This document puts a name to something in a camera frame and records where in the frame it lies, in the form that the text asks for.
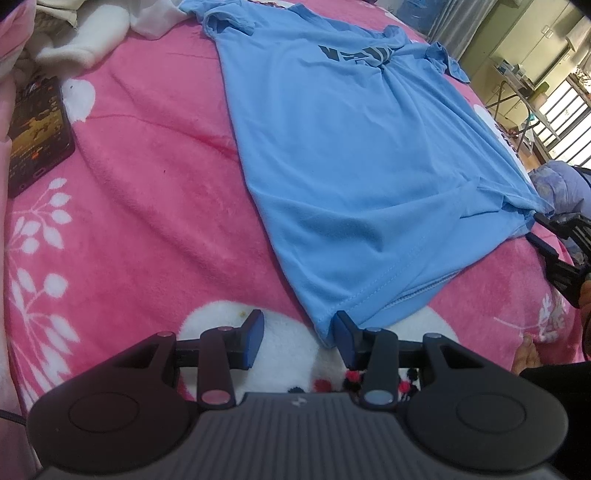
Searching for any blue t-shirt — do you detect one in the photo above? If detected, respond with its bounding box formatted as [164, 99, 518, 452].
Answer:
[178, 0, 555, 349]

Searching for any grey curtain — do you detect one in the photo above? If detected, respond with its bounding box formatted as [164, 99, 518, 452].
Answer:
[427, 0, 492, 42]

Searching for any black smartphone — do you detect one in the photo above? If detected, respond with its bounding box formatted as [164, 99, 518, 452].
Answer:
[7, 76, 76, 199]

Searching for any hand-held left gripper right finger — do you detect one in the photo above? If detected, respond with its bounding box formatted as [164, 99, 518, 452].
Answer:
[332, 310, 483, 411]

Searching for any pink floral blanket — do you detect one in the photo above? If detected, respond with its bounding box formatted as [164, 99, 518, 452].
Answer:
[4, 0, 583, 416]

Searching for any barred window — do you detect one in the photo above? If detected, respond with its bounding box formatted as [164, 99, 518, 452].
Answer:
[538, 74, 591, 167]

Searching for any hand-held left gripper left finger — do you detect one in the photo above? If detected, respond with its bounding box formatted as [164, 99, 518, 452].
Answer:
[113, 310, 266, 409]

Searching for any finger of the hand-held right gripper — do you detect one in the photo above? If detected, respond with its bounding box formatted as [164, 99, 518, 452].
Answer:
[533, 213, 591, 252]
[526, 233, 591, 308]

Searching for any cream fleece garment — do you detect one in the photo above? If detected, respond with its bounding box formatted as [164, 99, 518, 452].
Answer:
[34, 0, 131, 70]

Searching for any lavender quilted jacket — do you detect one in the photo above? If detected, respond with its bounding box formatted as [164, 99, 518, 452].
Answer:
[526, 161, 591, 259]

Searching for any pink quilt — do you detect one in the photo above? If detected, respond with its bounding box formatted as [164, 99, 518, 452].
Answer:
[0, 0, 40, 139]

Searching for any beige garment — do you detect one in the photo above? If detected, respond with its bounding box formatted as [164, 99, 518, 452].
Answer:
[37, 0, 79, 26]

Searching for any pale yellow wardrobe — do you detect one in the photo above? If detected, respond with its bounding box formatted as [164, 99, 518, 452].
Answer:
[462, 0, 591, 93]

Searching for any folding table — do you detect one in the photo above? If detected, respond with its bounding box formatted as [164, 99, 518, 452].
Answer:
[485, 62, 561, 153]

